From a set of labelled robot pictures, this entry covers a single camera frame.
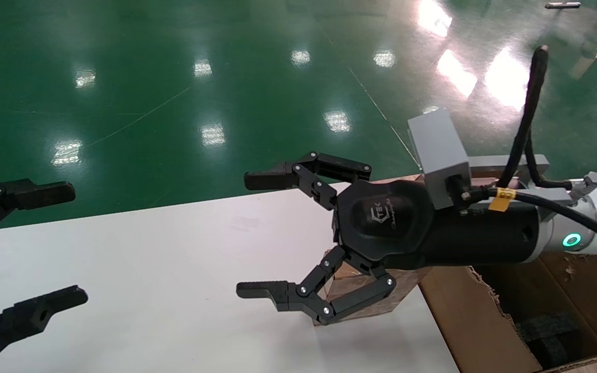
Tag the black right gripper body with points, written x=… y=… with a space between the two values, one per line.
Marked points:
x=392 y=223

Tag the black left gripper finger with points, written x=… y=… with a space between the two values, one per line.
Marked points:
x=29 y=316
x=39 y=194

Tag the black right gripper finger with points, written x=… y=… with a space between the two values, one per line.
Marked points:
x=267 y=178
x=278 y=292

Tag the small brown box with hole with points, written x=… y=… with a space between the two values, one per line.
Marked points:
x=410 y=280

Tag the big cardboard box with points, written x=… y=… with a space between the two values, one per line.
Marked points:
x=474 y=321

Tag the brown wooden board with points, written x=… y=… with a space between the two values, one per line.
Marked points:
x=392 y=180

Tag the black foam block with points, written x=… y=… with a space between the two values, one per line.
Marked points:
x=550 y=336

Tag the grey flat bar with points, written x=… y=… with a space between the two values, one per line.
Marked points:
x=563 y=5

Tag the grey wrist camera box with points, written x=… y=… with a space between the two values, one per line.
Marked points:
x=438 y=145

